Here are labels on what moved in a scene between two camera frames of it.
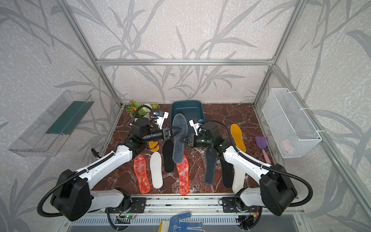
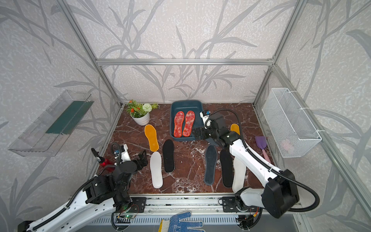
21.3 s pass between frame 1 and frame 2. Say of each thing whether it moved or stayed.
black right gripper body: moved
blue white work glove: stayed
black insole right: stayed
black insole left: stayed
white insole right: stayed
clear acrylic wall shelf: stayed
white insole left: stayed
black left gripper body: moved
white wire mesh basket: stayed
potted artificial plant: stayed
